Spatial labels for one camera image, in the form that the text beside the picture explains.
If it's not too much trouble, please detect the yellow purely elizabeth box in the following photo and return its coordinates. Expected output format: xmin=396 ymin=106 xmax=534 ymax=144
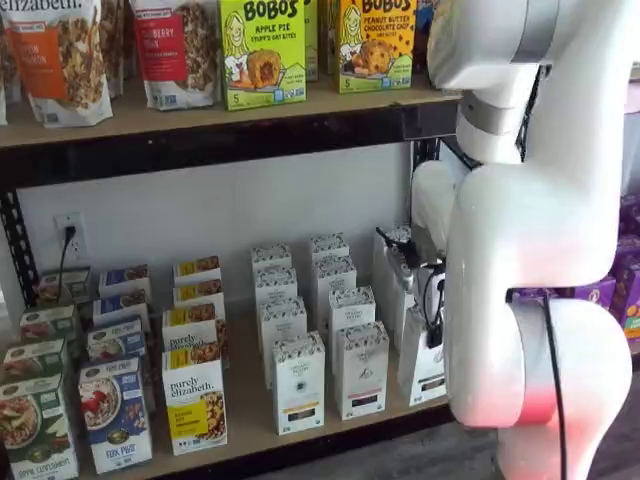
xmin=160 ymin=344 xmax=229 ymax=457
xmin=172 ymin=278 xmax=224 ymax=310
xmin=160 ymin=304 xmax=227 ymax=354
xmin=172 ymin=255 xmax=223 ymax=287

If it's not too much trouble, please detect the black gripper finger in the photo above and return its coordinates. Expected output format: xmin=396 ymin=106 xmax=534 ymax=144
xmin=422 ymin=269 xmax=447 ymax=350

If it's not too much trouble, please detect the purple snack box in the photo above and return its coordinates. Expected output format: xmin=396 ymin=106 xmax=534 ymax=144
xmin=608 ymin=235 xmax=640 ymax=312
xmin=619 ymin=193 xmax=640 ymax=237
xmin=573 ymin=276 xmax=617 ymax=314
xmin=619 ymin=304 xmax=640 ymax=347

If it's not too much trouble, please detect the white wall outlet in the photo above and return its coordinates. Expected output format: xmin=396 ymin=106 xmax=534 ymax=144
xmin=53 ymin=211 xmax=84 ymax=262

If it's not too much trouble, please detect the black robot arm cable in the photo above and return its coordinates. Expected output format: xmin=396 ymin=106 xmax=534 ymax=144
xmin=541 ymin=294 xmax=570 ymax=480

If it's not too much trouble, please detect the white box pink strip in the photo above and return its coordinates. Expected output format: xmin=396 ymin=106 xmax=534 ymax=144
xmin=308 ymin=231 xmax=350 ymax=264
xmin=327 ymin=285 xmax=377 ymax=335
xmin=335 ymin=320 xmax=391 ymax=422
xmin=311 ymin=256 xmax=358 ymax=312

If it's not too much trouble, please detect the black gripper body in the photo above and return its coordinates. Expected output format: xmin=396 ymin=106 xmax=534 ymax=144
xmin=403 ymin=242 xmax=448 ymax=279

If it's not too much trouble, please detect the brown granola bag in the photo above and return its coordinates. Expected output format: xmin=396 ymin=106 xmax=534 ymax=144
xmin=98 ymin=0 xmax=135 ymax=99

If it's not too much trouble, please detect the red granola bag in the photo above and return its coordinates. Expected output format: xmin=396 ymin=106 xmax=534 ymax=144
xmin=130 ymin=0 xmax=222 ymax=112

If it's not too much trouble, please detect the wooden shelf board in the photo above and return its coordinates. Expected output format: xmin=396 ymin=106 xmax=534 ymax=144
xmin=0 ymin=87 xmax=464 ymax=149
xmin=74 ymin=279 xmax=454 ymax=476

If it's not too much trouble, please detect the blue snack box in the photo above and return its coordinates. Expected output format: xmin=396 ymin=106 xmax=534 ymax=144
xmin=415 ymin=0 xmax=437 ymax=37

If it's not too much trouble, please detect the yellow Bobo's peanut butter box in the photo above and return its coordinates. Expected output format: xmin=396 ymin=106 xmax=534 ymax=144
xmin=339 ymin=0 xmax=418 ymax=94

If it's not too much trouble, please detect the green apple cinnamon cereal box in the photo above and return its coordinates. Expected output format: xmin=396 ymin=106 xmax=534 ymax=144
xmin=0 ymin=339 xmax=70 ymax=387
xmin=36 ymin=266 xmax=94 ymax=307
xmin=0 ymin=373 xmax=81 ymax=480
xmin=19 ymin=304 xmax=82 ymax=347

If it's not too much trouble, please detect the blue flax cereal box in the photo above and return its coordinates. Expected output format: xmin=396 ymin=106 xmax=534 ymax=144
xmin=97 ymin=264 xmax=152 ymax=300
xmin=85 ymin=319 xmax=147 ymax=365
xmin=91 ymin=294 xmax=152 ymax=327
xmin=78 ymin=356 xmax=154 ymax=476

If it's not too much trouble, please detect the green Bobo's apple pie box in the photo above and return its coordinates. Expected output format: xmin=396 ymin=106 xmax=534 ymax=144
xmin=217 ymin=0 xmax=309 ymax=113
xmin=302 ymin=0 xmax=322 ymax=84

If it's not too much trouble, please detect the black plug with cable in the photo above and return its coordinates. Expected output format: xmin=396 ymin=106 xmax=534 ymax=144
xmin=58 ymin=225 xmax=77 ymax=302

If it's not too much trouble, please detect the orange granola bag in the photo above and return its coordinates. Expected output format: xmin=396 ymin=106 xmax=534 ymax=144
xmin=1 ymin=0 xmax=116 ymax=129

